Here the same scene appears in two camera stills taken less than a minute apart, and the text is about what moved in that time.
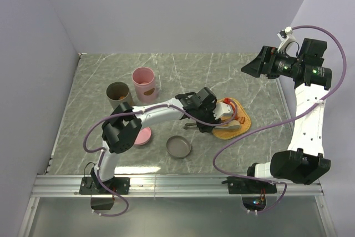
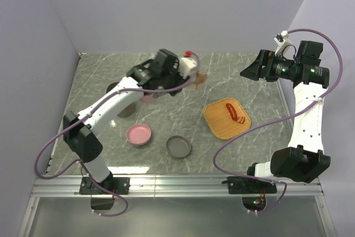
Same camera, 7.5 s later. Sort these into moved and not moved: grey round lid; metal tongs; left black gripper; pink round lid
Moved: metal tongs; left black gripper
Not moved: grey round lid; pink round lid
